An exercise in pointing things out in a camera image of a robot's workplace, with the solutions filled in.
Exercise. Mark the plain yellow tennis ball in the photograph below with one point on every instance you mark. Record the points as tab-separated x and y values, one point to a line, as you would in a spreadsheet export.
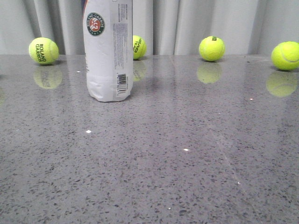
285	56

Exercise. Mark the white tennis ball can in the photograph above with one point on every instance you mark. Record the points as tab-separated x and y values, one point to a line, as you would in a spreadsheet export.
108	38

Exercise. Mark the Head Team tennis ball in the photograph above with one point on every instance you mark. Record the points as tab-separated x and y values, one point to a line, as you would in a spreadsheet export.
139	47

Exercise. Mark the Wilson tennis ball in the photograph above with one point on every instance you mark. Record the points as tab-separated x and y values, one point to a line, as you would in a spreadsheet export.
212	48

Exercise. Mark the grey curtain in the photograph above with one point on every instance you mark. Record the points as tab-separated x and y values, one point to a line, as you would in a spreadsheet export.
169	27

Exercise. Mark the Roland Garros tennis ball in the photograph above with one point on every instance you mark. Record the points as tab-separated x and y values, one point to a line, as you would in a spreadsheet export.
43	51

